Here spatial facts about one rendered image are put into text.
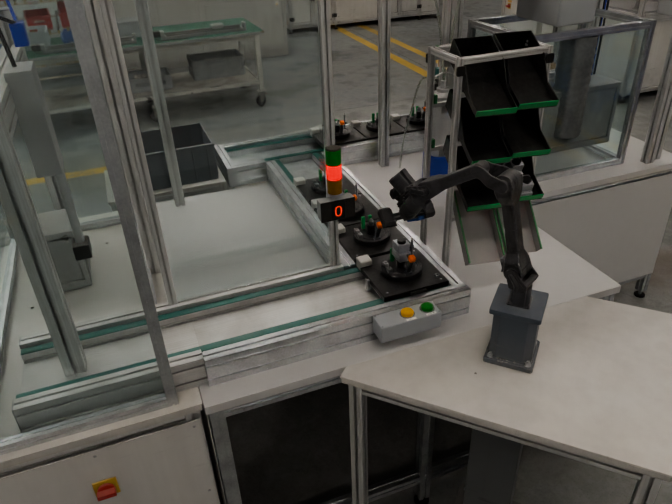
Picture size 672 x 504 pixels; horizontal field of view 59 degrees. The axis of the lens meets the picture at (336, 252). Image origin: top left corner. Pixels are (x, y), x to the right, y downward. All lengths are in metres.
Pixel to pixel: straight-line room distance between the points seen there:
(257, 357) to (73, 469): 0.59
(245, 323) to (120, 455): 0.53
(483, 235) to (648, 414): 0.76
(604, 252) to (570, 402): 1.72
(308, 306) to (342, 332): 0.19
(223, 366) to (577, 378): 1.04
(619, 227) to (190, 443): 2.43
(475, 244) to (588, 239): 1.28
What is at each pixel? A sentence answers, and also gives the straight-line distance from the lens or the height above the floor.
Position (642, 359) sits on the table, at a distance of 2.05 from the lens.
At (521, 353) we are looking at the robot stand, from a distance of 1.86.
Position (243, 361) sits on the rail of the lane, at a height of 0.92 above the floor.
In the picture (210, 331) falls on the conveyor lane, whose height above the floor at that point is 0.92.
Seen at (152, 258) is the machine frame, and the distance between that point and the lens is 2.39.
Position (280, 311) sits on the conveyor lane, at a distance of 2.00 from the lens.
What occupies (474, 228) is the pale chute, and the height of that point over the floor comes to 1.08.
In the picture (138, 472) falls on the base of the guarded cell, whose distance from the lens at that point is 1.96.
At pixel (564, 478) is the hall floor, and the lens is 2.79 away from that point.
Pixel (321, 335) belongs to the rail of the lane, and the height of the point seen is 0.93.
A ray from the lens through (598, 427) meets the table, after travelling 1.80.
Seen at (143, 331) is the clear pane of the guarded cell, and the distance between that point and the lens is 1.66.
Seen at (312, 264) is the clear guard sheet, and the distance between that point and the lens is 2.10.
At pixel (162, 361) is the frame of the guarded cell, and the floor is 1.02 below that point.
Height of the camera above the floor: 2.11
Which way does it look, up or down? 32 degrees down
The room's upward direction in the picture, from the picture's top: 2 degrees counter-clockwise
